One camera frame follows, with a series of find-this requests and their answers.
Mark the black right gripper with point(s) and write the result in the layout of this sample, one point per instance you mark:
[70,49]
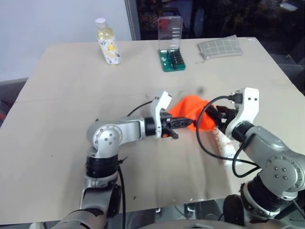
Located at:
[227,118]

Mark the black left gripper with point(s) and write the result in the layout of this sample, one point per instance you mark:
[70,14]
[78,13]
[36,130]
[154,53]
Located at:
[165,121]

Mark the white cream tube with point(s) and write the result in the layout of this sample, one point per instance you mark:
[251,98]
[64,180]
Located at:
[225,145]

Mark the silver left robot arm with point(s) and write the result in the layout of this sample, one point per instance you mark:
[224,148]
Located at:
[107,136]

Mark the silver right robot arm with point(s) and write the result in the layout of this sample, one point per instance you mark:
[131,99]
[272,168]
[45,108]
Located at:
[281,167]

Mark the grey plaid zipper pouch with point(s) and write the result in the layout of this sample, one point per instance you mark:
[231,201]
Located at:
[219,47]

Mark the green bit case clear lid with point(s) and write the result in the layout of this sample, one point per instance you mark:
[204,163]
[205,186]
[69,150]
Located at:
[171,59]

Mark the grey rounded housing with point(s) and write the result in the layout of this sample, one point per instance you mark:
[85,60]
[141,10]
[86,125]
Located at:
[190,225]

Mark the clear bottle with yellow drink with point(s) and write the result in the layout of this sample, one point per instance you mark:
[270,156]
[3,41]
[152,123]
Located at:
[109,47]

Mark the beige paper table cover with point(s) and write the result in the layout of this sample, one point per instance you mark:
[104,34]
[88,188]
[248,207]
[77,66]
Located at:
[71,95]

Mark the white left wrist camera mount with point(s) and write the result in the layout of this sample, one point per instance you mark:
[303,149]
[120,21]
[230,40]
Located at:
[159,102]

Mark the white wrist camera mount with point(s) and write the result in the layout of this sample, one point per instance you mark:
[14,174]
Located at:
[250,100]
[159,102]

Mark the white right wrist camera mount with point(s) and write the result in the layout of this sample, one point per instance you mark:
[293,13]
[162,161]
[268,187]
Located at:
[250,100]

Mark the silver metal bracket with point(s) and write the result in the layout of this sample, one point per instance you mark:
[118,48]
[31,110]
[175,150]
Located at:
[159,210]
[190,208]

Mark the grey window frame post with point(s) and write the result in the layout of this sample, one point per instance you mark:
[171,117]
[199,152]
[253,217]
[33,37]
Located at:
[133,21]

